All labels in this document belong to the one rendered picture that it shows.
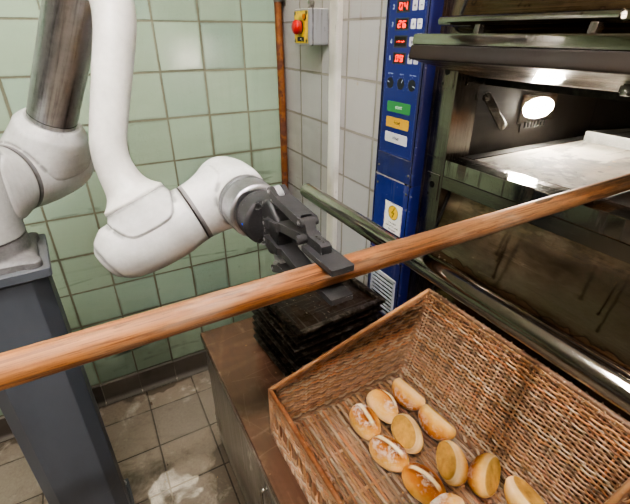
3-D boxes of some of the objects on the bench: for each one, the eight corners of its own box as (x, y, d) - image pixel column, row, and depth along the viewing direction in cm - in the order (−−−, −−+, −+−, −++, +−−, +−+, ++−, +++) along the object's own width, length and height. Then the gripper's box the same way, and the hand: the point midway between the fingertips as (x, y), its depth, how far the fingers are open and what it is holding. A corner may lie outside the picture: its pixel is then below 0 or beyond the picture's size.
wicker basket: (417, 363, 122) (429, 284, 109) (619, 543, 79) (679, 448, 66) (266, 432, 101) (259, 344, 88) (430, 732, 58) (463, 646, 45)
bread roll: (448, 452, 97) (438, 447, 92) (416, 422, 104) (406, 416, 100) (462, 433, 97) (453, 427, 93) (430, 405, 104) (420, 398, 100)
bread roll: (417, 421, 104) (408, 413, 100) (390, 396, 112) (380, 387, 107) (431, 404, 105) (423, 396, 101) (403, 380, 112) (394, 371, 108)
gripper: (278, 158, 61) (375, 211, 43) (282, 253, 69) (366, 332, 51) (230, 165, 58) (313, 225, 40) (240, 264, 66) (313, 353, 48)
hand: (327, 271), depth 48 cm, fingers open, 3 cm apart
